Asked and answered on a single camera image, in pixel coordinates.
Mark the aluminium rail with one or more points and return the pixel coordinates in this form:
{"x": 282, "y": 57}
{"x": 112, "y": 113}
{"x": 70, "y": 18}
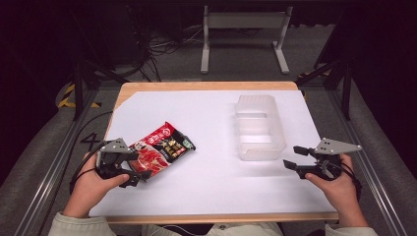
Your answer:
{"x": 370, "y": 170}
{"x": 55, "y": 167}

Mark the black tripod stand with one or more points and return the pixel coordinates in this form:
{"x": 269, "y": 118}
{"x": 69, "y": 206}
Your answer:
{"x": 344, "y": 85}
{"x": 78, "y": 85}

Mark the white metal stand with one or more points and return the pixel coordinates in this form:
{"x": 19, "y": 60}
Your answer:
{"x": 246, "y": 20}

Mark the red seasoning packet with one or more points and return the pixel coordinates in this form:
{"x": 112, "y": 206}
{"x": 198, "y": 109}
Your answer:
{"x": 164, "y": 147}

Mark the white table mat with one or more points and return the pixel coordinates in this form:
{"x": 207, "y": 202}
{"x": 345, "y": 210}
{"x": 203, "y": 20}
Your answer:
{"x": 213, "y": 183}

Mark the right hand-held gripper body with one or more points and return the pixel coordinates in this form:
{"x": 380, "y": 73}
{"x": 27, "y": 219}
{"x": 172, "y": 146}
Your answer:
{"x": 334, "y": 147}

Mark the person's light jacket torso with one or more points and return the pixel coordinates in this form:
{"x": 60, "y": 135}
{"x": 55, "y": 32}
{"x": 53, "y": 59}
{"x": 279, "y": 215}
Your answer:
{"x": 229, "y": 229}

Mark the person's right hand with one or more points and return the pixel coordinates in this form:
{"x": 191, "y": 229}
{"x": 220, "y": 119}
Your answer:
{"x": 344, "y": 193}

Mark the person's left hand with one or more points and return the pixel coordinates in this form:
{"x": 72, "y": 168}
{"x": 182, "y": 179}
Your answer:
{"x": 88, "y": 187}

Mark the clear plastic container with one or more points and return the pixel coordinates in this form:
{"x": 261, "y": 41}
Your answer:
{"x": 260, "y": 131}

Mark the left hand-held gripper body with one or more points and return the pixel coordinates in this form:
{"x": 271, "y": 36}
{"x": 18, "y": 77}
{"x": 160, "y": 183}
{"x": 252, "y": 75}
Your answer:
{"x": 111, "y": 146}

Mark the yellow black floor tape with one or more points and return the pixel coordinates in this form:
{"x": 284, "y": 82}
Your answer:
{"x": 67, "y": 98}

